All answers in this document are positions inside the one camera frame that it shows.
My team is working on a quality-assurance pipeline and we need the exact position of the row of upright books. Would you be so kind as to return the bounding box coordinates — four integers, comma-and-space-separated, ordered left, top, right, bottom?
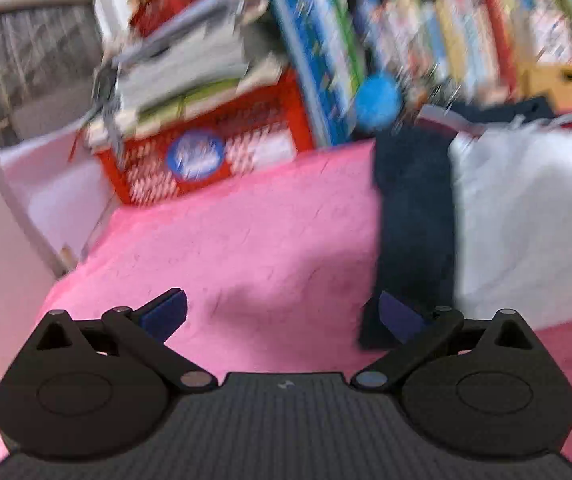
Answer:
261, 0, 572, 149

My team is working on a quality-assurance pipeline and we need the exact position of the wooden drawer organizer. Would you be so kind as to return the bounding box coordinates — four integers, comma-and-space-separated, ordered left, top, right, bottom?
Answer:
518, 62, 572, 114

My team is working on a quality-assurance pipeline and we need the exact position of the red plastic crate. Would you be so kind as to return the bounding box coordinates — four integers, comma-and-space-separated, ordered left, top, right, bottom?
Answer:
85, 70, 317, 207

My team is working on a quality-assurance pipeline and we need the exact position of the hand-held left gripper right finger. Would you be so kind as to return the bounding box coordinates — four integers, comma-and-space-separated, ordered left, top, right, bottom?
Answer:
351, 290, 549, 393

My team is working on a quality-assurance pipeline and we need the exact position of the navy and white jacket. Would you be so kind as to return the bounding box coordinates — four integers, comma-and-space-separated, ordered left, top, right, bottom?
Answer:
358, 97, 572, 352

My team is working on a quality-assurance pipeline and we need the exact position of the pink rabbit print blanket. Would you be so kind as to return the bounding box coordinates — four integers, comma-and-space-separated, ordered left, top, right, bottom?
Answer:
0, 137, 572, 480

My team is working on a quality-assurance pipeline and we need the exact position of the blue plush ball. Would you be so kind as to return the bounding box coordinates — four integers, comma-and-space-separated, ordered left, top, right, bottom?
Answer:
353, 74, 403, 131

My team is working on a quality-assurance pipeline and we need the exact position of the red plastic basket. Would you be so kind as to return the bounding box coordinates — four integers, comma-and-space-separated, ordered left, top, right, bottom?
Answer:
128, 0, 223, 39

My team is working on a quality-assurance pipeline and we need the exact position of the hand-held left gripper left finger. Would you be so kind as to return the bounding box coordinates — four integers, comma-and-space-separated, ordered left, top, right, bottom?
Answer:
18, 287, 219, 393

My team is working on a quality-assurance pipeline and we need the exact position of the stack of paper workbooks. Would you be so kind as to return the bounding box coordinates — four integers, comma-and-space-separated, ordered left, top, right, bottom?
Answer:
83, 0, 288, 132

